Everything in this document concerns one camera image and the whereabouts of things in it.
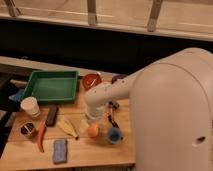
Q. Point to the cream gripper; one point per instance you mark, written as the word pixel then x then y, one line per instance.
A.
pixel 85 123

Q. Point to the white paper cup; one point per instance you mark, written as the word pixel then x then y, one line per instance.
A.
pixel 30 106

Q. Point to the orange carrot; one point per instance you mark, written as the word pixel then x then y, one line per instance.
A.
pixel 40 136

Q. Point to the blue plastic cup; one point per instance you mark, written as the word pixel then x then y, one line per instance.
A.
pixel 114 135

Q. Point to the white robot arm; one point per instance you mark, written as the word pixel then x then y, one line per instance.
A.
pixel 171 107

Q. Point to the blue cloth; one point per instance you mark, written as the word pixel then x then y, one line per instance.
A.
pixel 17 96

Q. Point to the orange bowl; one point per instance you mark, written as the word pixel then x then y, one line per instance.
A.
pixel 91 80

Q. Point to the blue sponge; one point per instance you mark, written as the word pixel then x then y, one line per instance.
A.
pixel 60 151

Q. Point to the green plastic tray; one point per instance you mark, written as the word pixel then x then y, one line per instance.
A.
pixel 52 87

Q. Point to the orange apple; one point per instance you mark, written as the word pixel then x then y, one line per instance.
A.
pixel 93 130

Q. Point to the purple bowl with cloth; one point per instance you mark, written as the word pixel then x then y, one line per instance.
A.
pixel 117 77

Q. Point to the dark utensil handle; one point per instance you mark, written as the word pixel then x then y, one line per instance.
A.
pixel 112 106

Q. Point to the black rectangular block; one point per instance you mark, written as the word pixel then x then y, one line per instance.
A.
pixel 50 120

